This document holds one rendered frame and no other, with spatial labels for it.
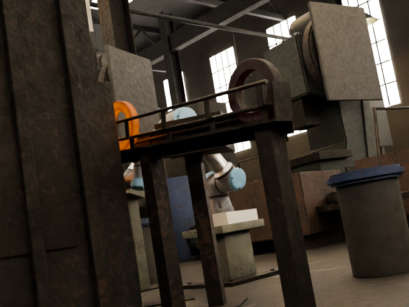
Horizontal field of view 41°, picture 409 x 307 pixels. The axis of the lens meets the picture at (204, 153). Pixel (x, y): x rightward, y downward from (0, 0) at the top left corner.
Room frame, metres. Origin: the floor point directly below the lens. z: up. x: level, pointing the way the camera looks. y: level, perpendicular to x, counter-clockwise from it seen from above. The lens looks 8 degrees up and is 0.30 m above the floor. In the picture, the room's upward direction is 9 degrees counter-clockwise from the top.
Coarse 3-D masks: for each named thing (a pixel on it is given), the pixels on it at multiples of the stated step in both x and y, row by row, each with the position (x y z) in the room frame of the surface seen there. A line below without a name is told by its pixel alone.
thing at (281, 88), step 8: (272, 88) 1.43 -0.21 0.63; (280, 88) 1.45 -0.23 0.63; (288, 88) 1.47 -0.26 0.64; (272, 96) 1.43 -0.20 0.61; (280, 96) 1.45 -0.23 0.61; (288, 96) 1.47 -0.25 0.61; (280, 104) 1.44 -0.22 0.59; (288, 104) 1.47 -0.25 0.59; (280, 112) 1.44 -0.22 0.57; (288, 112) 1.47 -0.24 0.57; (280, 120) 1.44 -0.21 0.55; (288, 120) 1.47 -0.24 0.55
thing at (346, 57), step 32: (320, 32) 6.78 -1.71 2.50; (352, 32) 7.11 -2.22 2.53; (288, 64) 7.20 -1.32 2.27; (320, 64) 6.75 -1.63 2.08; (352, 64) 7.04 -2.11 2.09; (320, 96) 7.16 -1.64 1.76; (352, 96) 6.97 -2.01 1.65; (320, 128) 7.64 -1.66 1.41; (352, 128) 7.39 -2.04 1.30; (320, 160) 7.03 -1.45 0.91; (352, 160) 7.33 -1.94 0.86
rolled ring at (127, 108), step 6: (114, 102) 1.98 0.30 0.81; (120, 102) 1.96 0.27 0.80; (126, 102) 1.96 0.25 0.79; (114, 108) 1.99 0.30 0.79; (120, 108) 1.96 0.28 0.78; (126, 108) 1.93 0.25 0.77; (132, 108) 1.94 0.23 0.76; (126, 114) 1.94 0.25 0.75; (132, 114) 1.92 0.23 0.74; (132, 120) 1.92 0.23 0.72; (138, 120) 1.94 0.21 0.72; (132, 126) 1.92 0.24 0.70; (138, 126) 1.94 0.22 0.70; (132, 132) 1.93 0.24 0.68; (138, 132) 1.94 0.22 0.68; (120, 144) 1.98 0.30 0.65; (126, 144) 1.96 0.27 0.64
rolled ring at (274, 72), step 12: (252, 60) 1.49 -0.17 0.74; (264, 60) 1.47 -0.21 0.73; (240, 72) 1.53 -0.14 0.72; (264, 72) 1.47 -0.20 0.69; (276, 72) 1.46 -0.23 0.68; (228, 84) 1.57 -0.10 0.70; (240, 84) 1.56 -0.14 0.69; (228, 96) 1.57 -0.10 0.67; (240, 96) 1.57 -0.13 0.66; (240, 108) 1.55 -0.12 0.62; (240, 120) 1.55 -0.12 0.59; (252, 120) 1.52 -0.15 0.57
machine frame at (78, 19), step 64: (0, 0) 1.65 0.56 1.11; (64, 0) 1.79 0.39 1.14; (0, 64) 1.65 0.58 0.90; (64, 64) 1.79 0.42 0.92; (0, 128) 1.62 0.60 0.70; (64, 128) 1.78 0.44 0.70; (0, 192) 1.61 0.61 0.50; (64, 192) 1.75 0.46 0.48; (0, 256) 1.59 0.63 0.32; (64, 256) 1.74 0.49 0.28; (128, 256) 1.90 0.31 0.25
